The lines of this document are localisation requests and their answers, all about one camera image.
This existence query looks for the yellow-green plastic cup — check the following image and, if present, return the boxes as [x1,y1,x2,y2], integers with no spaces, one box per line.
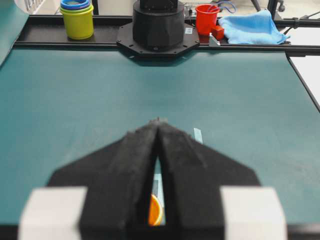
[59,4,94,40]

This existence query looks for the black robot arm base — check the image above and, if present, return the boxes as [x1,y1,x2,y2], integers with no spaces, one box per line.
[116,0,200,58]

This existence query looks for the black metal frame rail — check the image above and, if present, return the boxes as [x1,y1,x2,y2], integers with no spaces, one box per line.
[14,15,320,57]

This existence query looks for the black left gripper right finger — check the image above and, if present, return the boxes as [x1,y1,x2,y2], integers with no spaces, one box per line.
[155,119,288,240]

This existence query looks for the light blue cloth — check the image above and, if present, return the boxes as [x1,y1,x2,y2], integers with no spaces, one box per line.
[218,9,290,45]

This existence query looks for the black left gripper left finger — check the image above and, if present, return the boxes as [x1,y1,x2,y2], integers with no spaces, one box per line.
[17,121,159,240]

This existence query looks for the red plastic cup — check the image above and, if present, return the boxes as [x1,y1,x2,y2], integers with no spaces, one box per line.
[195,4,220,36]

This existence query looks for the pale tape strip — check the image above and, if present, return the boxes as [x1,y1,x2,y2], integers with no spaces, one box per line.
[193,128,203,144]

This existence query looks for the metal corner bracket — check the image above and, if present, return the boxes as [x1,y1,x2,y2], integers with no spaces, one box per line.
[208,32,221,47]

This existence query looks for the orange plastic cup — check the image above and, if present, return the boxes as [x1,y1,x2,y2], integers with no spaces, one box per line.
[148,194,164,226]

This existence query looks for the small red block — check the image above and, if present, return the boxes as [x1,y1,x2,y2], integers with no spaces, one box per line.
[211,25,225,41]

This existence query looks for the blue cable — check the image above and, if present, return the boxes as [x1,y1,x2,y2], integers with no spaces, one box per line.
[207,0,237,14]

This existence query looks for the blue nested cup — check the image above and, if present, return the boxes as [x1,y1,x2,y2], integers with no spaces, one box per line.
[60,0,91,11]

